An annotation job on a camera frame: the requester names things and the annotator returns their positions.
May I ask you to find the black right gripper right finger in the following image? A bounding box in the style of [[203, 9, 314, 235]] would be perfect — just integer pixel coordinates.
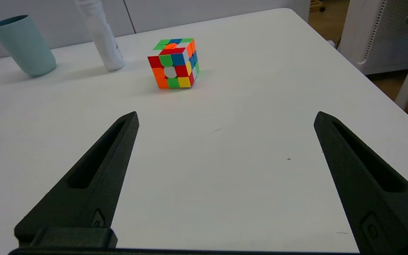
[[314, 112, 408, 255]]

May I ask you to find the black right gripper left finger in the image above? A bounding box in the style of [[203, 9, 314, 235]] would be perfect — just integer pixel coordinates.
[[15, 112, 140, 248]]

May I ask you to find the multicoloured puzzle cube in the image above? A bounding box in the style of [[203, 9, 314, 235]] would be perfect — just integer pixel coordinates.
[[148, 38, 200, 89]]

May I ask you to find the white cylindrical bottle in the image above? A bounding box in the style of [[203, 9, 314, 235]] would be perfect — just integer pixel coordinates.
[[75, 0, 126, 72]]

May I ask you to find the teal plastic cup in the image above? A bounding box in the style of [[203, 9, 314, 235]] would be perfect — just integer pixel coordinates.
[[0, 15, 57, 77]]

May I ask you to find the white pegboard panel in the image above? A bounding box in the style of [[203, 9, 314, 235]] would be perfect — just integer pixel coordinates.
[[339, 0, 408, 75]]

